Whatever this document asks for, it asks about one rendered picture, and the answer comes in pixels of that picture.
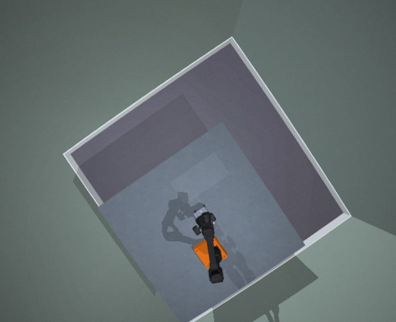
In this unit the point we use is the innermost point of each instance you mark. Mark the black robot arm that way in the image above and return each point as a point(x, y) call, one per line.
point(215, 272)

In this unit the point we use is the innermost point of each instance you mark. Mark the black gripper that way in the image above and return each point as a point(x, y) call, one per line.
point(197, 230)

